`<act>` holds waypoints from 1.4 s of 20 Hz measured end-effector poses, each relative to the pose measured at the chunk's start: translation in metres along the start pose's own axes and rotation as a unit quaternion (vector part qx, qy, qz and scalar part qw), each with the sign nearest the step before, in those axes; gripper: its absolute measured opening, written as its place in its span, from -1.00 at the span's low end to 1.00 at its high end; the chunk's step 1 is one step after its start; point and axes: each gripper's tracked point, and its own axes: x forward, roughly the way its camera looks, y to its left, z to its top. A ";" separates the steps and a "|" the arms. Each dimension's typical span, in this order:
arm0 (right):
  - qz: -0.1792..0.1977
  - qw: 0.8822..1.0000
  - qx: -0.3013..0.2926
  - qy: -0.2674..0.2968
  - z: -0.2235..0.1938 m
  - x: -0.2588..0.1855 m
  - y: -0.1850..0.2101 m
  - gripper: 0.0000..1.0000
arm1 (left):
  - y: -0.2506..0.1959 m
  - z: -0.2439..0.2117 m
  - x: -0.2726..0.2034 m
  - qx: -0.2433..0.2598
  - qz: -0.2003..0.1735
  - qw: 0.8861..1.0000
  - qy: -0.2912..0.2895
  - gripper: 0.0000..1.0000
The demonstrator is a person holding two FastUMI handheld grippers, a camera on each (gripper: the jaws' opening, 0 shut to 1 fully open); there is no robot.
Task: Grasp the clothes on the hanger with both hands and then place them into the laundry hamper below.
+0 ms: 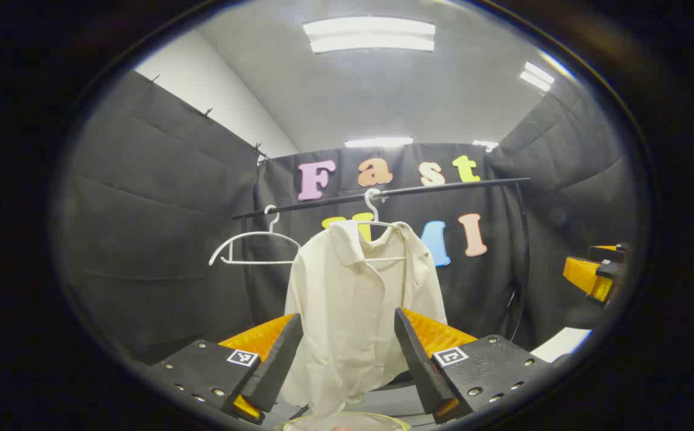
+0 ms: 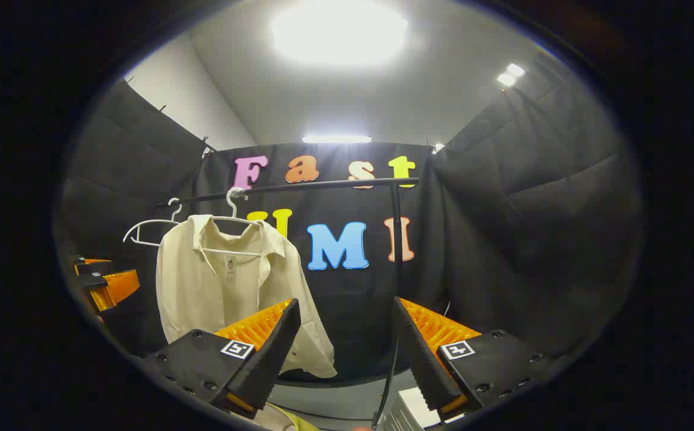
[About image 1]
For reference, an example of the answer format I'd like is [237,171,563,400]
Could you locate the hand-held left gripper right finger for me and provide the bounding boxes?
[394,307,555,425]

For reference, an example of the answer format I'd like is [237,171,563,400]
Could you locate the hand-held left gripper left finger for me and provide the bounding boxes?
[148,312,304,426]

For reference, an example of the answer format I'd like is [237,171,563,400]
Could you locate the pale laundry hamper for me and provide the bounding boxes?
[281,411,412,431]

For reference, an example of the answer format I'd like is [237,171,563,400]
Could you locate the cream collared shirt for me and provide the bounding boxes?
[279,220,448,420]

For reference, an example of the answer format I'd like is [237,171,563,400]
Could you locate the small white clothes hanger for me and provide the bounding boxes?
[208,205,302,266]

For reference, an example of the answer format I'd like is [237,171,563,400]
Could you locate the large white clothes hanger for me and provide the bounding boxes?
[356,188,409,264]

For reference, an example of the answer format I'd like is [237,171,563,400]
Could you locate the white flat panel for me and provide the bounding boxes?
[529,327,593,364]

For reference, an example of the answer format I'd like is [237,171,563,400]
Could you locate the black backdrop cloth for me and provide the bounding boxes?
[54,71,641,384]

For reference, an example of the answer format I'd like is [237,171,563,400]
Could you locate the large ceiling light panel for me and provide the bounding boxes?
[303,17,436,54]

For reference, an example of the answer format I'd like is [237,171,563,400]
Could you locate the black clothes rail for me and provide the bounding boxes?
[232,177,531,391]

